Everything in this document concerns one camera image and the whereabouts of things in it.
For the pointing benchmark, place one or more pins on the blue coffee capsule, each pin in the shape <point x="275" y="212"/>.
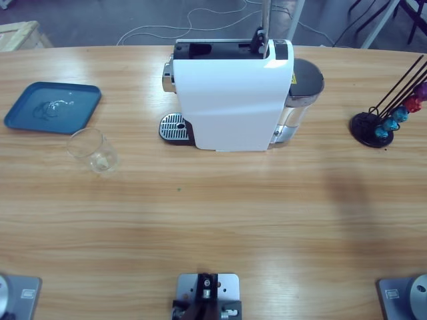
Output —
<point x="380" y="132"/>
<point x="400" y="114"/>
<point x="390" y="125"/>

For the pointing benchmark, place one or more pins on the grey camera mount dark post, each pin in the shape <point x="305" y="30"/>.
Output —
<point x="187" y="286"/>

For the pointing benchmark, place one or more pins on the black capsule holder with rods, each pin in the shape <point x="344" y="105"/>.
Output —
<point x="362" y="128"/>

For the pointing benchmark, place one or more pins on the light wooden crate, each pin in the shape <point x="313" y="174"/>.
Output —
<point x="20" y="35"/>

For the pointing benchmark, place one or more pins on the black chair frame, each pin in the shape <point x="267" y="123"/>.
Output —
<point x="414" y="26"/>

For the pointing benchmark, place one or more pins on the clear water tank black lid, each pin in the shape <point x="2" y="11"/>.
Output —
<point x="307" y="78"/>

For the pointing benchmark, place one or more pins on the clear drinking glass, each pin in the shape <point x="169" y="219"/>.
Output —
<point x="96" y="159"/>

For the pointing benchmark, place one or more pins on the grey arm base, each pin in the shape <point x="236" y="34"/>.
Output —
<point x="20" y="296"/>
<point x="397" y="296"/>

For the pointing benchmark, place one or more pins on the teal square plastic tray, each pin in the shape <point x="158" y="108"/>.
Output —
<point x="30" y="106"/>

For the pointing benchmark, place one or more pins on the white capsule coffee machine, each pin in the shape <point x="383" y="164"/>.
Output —
<point x="227" y="106"/>

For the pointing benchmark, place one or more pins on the silver coffee machine lever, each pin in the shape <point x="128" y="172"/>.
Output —
<point x="265" y="20"/>

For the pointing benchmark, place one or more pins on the purple coffee capsule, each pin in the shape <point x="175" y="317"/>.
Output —
<point x="423" y="90"/>

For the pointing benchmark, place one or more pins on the white table leg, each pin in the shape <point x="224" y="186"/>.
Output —
<point x="295" y="20"/>

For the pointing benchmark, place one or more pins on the red coffee capsule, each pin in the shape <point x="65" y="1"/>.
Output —
<point x="413" y="104"/>

